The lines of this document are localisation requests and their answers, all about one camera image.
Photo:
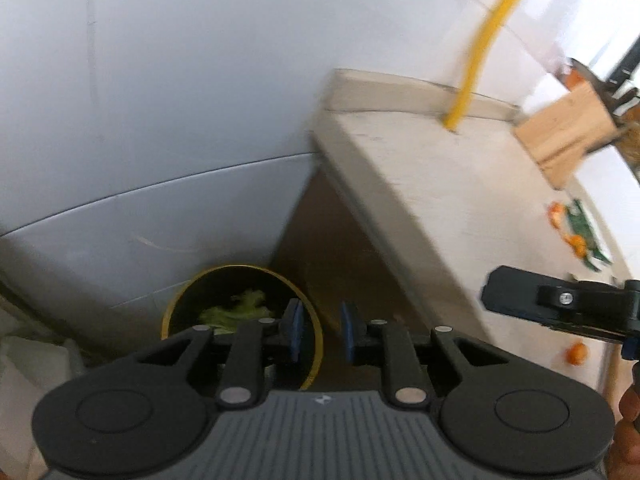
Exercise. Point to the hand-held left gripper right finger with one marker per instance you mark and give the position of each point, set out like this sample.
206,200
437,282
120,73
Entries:
348,332

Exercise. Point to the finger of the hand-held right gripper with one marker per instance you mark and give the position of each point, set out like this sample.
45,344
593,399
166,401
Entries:
510,290

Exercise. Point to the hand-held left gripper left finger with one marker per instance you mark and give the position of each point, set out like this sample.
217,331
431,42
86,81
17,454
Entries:
295,330

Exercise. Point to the green leafy vegetable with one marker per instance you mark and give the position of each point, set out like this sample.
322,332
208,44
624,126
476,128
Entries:
237,307

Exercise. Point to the black bin with gold rim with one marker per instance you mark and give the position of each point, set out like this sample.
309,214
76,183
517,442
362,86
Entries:
190,300

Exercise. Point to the person's right hand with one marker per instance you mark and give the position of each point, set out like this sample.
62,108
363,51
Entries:
627,450

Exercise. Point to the green and white carton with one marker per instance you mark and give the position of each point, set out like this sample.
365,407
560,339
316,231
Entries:
585,230

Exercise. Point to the brown cabinet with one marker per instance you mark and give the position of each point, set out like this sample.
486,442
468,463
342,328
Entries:
325,240

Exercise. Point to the wooden knife block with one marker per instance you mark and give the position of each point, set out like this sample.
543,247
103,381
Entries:
565,135

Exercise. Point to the yellow pipe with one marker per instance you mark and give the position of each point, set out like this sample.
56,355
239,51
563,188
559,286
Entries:
487,35

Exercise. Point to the white crumpled plastic bags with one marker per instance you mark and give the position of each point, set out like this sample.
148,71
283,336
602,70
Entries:
30,400

